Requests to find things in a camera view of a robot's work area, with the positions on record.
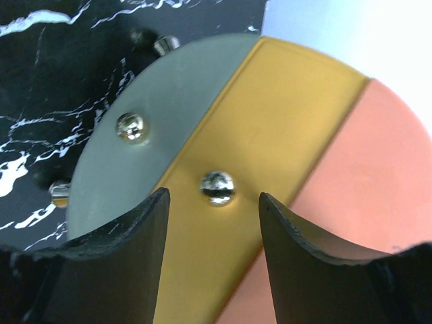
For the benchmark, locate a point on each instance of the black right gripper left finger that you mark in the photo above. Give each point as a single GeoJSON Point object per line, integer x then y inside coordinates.
{"type": "Point", "coordinates": [109, 275]}

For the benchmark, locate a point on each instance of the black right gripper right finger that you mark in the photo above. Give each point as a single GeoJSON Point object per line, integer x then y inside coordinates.
{"type": "Point", "coordinates": [318, 277]}

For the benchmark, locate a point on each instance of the white orange drawer cabinet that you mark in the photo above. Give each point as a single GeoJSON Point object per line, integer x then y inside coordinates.
{"type": "Point", "coordinates": [223, 119]}

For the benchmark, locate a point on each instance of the black marble pattern mat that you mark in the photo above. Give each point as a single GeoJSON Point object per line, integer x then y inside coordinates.
{"type": "Point", "coordinates": [63, 63]}

